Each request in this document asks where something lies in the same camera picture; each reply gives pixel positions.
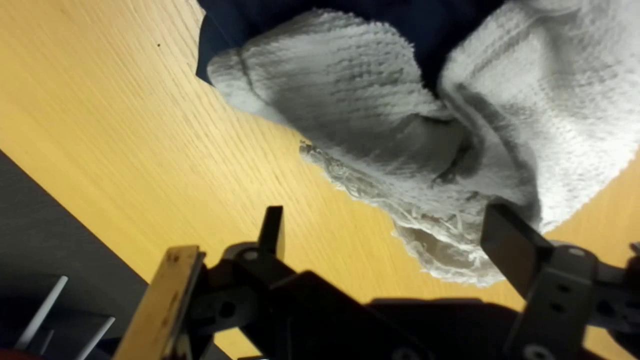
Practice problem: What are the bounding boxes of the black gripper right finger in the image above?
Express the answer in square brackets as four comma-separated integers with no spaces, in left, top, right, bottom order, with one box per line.
[481,203,603,360]

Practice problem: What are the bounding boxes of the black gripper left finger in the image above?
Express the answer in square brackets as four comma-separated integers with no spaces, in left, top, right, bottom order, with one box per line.
[209,204,428,360]

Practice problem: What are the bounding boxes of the white knitted towel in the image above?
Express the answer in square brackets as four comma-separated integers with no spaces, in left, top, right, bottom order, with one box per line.
[206,0,640,289]

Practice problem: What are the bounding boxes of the navy blue garment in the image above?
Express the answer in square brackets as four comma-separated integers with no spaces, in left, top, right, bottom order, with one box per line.
[195,0,509,97]

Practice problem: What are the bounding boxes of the orange chair with white legs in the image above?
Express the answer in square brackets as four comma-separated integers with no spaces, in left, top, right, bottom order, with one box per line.
[12,275,118,360]

